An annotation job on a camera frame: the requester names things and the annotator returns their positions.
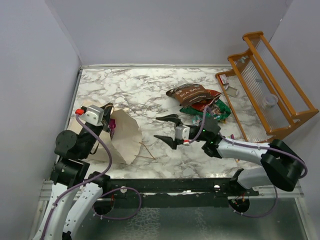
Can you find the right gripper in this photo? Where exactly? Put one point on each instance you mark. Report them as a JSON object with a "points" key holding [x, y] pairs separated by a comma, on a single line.
{"points": [[169, 140]]}

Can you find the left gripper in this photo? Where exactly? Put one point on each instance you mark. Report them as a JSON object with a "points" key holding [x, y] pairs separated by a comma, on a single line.
{"points": [[108, 109]]}

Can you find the purple snack packet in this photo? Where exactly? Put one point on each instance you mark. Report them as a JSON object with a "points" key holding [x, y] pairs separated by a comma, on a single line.
{"points": [[112, 127]]}

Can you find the red doritos bag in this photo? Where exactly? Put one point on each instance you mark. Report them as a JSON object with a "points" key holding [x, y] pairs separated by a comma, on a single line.
{"points": [[211, 100]]}

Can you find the dark brown chocolate packet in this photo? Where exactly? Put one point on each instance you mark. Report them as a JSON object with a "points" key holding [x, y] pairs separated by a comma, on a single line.
{"points": [[188, 94]]}

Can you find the beige paper bag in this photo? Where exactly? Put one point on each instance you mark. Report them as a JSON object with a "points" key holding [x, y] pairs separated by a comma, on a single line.
{"points": [[124, 144]]}

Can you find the green crisps bag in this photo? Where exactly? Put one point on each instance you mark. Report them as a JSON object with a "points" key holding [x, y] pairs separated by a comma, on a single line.
{"points": [[220, 112]]}

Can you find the teal snack packet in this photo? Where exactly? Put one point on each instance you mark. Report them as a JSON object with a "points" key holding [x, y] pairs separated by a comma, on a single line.
{"points": [[197, 120]]}

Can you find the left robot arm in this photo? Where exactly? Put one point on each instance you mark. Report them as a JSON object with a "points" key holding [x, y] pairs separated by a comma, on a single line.
{"points": [[72, 195]]}

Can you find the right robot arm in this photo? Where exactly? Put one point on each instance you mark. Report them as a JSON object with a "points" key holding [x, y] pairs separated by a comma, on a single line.
{"points": [[277, 164]]}

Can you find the small red card box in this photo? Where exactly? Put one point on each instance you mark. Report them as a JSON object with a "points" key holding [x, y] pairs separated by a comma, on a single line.
{"points": [[224, 80]]}

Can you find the clear plastic cup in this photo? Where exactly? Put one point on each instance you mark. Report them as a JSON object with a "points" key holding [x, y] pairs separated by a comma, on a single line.
{"points": [[270, 100]]}

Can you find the wooden rack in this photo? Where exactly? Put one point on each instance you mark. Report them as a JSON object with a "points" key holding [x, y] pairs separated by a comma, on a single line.
{"points": [[256, 73]]}

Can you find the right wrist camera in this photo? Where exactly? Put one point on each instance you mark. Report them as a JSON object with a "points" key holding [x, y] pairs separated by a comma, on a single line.
{"points": [[182, 134]]}

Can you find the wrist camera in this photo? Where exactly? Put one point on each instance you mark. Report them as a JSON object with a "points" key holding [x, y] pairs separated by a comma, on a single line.
{"points": [[91, 114], [182, 134]]}

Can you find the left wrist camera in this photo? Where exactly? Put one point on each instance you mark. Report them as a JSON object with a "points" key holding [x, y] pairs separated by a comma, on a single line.
{"points": [[91, 114]]}

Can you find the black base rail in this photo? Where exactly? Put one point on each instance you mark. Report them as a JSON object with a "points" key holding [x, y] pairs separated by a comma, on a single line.
{"points": [[171, 193]]}

